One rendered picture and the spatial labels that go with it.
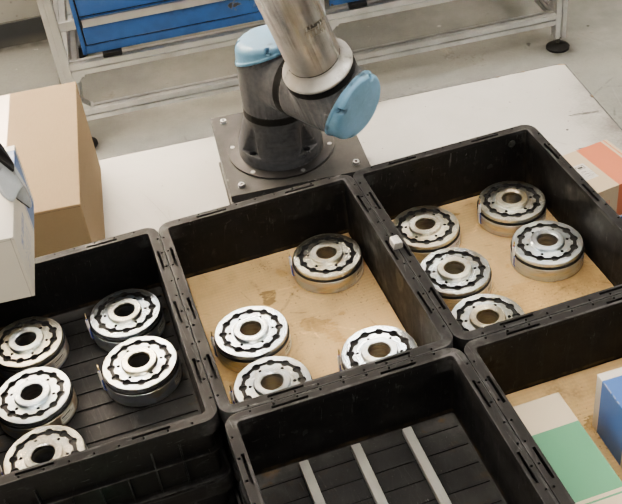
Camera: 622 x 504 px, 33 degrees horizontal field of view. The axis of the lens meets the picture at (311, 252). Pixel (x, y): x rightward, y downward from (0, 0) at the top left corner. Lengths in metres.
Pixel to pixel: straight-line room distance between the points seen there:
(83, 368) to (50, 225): 0.30
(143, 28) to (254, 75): 1.66
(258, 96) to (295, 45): 0.22
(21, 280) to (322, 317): 0.44
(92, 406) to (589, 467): 0.64
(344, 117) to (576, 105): 0.65
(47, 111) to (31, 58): 2.26
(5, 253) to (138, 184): 0.82
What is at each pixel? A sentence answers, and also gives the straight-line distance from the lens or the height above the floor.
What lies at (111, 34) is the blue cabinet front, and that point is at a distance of 3.36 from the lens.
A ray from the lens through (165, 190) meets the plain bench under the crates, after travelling 2.00.
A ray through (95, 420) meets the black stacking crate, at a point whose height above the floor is 0.83.
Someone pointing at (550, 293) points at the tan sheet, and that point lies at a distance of 1.49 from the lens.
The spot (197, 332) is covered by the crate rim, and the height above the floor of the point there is 0.93.
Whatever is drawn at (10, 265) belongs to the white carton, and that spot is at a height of 1.10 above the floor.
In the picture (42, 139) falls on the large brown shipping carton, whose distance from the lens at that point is 1.85.
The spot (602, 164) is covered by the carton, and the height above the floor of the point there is 0.77.
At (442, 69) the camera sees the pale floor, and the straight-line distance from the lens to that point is 3.67.
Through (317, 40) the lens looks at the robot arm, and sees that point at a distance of 1.56.
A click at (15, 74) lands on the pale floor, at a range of 4.09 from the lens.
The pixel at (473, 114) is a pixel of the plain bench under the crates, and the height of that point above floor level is 0.70.
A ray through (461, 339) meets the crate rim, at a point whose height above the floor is 0.93.
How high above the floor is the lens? 1.83
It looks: 39 degrees down
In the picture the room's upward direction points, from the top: 8 degrees counter-clockwise
